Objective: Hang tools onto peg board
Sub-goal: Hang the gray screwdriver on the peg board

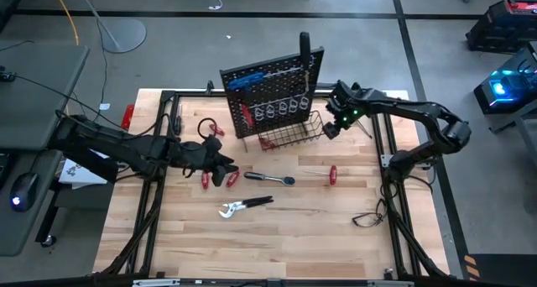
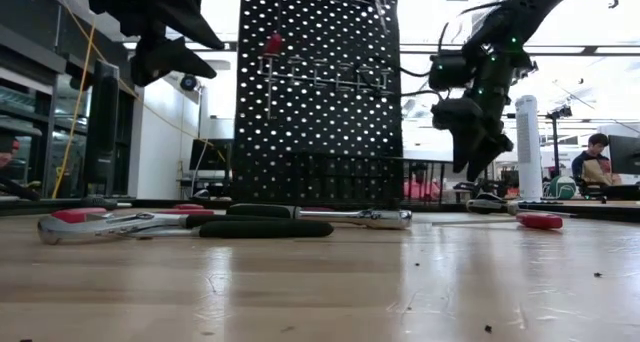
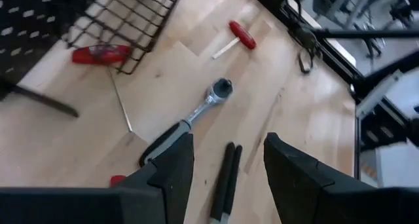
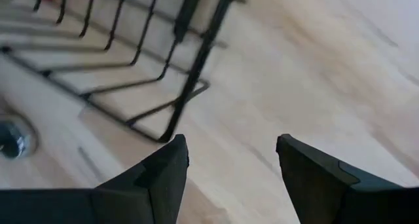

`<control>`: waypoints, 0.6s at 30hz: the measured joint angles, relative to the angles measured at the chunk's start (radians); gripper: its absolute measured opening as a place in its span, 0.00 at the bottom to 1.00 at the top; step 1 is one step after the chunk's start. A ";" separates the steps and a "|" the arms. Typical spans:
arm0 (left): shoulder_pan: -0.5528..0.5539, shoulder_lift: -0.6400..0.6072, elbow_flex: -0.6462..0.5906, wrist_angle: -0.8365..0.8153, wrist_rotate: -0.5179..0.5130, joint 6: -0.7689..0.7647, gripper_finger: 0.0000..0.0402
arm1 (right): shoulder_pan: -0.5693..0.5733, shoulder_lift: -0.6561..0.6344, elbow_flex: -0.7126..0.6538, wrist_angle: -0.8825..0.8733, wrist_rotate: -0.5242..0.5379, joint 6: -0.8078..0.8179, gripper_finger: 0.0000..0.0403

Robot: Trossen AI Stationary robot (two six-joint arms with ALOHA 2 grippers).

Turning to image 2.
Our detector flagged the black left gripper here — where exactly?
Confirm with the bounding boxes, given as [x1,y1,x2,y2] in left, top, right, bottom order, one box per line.
[87,0,225,87]

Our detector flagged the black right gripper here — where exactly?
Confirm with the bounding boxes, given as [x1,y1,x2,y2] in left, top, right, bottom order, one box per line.
[432,95,515,183]

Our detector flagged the grey black handled screwdriver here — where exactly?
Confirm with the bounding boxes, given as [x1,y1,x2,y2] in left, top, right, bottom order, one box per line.
[465,191,581,219]

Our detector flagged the chrome ratchet grey black handle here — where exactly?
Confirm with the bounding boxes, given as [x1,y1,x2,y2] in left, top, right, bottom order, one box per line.
[227,202,414,231]

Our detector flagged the silver pliers black handles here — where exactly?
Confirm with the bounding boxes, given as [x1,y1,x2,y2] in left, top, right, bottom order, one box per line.
[37,211,335,247]

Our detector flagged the white tower fan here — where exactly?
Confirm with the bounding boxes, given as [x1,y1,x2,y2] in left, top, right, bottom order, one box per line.
[514,94,544,202]

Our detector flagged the person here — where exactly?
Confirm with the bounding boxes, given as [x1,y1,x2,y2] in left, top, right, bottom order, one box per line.
[571,132,624,188]
[403,164,442,202]

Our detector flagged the green white ball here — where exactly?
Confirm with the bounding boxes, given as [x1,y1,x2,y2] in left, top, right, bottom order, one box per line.
[547,175,579,201]

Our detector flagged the black monitor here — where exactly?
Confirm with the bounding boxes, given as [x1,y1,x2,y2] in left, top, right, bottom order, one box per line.
[188,138,235,172]
[607,134,640,176]

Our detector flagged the black perforated pegboard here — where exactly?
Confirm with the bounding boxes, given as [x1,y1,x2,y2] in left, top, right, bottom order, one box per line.
[230,0,405,208]

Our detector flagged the dark storage shelf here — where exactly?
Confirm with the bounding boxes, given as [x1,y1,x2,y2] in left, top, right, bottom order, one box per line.
[0,0,136,201]

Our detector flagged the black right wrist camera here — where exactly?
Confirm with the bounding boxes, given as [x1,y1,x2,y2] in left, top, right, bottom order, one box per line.
[428,50,474,92]

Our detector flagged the black upright post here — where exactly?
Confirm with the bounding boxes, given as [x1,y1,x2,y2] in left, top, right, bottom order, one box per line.
[83,60,122,198]

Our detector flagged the black metal table frame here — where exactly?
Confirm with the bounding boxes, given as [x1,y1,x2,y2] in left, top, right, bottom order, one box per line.
[0,196,640,224]

